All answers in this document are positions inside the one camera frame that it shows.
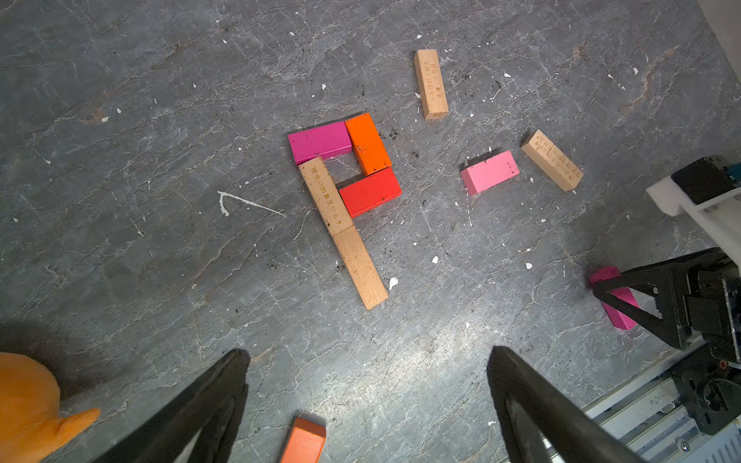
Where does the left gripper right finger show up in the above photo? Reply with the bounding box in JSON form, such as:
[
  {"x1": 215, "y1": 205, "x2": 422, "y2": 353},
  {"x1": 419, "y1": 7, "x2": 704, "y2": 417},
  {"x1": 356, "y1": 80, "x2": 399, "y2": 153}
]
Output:
[{"x1": 486, "y1": 346, "x2": 642, "y2": 462}]

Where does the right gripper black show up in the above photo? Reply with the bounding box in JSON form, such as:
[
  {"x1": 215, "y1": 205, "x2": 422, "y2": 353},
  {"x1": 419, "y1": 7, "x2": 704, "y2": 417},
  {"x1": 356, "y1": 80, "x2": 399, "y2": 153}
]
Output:
[{"x1": 592, "y1": 248, "x2": 740, "y2": 365}]

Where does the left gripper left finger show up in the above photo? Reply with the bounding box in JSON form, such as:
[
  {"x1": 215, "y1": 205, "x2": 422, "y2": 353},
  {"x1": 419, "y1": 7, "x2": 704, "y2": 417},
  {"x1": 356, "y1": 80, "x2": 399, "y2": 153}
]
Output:
[{"x1": 96, "y1": 349, "x2": 250, "y2": 462}]

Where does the magenta block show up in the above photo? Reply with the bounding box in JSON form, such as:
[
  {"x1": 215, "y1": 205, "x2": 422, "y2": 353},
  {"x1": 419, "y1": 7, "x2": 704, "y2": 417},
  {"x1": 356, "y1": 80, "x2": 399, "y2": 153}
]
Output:
[
  {"x1": 589, "y1": 265, "x2": 641, "y2": 332},
  {"x1": 288, "y1": 122, "x2": 352, "y2": 165}
]

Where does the orange block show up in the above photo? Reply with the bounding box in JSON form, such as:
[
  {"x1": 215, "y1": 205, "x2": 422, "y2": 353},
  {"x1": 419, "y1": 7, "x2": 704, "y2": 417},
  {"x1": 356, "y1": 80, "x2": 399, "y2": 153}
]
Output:
[
  {"x1": 345, "y1": 113, "x2": 392, "y2": 177},
  {"x1": 280, "y1": 418, "x2": 326, "y2": 463}
]

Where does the wooden block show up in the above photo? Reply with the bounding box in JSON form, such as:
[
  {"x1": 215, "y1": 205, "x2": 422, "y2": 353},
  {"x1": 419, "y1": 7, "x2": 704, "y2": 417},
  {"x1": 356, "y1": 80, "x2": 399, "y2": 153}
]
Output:
[
  {"x1": 298, "y1": 157, "x2": 354, "y2": 237},
  {"x1": 333, "y1": 226, "x2": 388, "y2": 310},
  {"x1": 521, "y1": 130, "x2": 584, "y2": 191},
  {"x1": 414, "y1": 49, "x2": 449, "y2": 121}
]

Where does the light pink block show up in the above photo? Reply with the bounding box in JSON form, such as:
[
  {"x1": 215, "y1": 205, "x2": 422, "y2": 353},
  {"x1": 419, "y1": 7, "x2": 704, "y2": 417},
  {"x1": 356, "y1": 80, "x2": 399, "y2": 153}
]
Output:
[{"x1": 461, "y1": 150, "x2": 520, "y2": 196}]

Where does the red block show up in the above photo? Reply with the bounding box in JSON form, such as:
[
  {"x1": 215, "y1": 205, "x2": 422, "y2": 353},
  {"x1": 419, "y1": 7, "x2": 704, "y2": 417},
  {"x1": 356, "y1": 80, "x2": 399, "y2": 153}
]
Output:
[{"x1": 339, "y1": 167, "x2": 403, "y2": 218}]

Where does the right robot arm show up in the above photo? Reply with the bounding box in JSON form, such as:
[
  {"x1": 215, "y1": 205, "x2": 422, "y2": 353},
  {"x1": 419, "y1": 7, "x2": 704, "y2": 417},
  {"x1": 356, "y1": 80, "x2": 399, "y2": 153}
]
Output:
[{"x1": 590, "y1": 248, "x2": 740, "y2": 435}]

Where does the orange plush toy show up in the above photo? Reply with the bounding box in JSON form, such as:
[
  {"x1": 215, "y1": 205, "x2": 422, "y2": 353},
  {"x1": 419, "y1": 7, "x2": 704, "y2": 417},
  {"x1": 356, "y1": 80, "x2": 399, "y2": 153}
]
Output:
[{"x1": 1, "y1": 352, "x2": 100, "y2": 462}]

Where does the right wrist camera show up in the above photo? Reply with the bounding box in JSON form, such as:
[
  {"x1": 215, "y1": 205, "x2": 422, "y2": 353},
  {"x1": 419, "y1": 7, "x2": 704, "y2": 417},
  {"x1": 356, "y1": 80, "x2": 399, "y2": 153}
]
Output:
[{"x1": 646, "y1": 156, "x2": 741, "y2": 264}]

